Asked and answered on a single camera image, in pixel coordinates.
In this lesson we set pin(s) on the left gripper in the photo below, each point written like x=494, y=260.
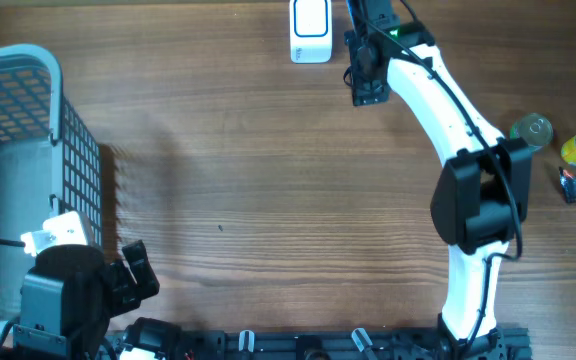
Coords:
x=128, y=294

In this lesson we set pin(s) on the grey plastic shopping basket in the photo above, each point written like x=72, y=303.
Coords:
x=50, y=163

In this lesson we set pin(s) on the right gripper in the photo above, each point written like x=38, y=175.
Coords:
x=364, y=91

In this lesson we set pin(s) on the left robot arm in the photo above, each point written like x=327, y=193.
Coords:
x=70, y=296

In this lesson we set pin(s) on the green tin can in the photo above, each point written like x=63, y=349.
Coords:
x=535, y=129

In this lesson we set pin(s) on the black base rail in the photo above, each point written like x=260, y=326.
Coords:
x=154, y=339

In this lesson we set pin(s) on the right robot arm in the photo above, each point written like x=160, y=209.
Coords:
x=481, y=197

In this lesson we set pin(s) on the white barcode scanner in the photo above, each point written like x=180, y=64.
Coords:
x=310, y=31

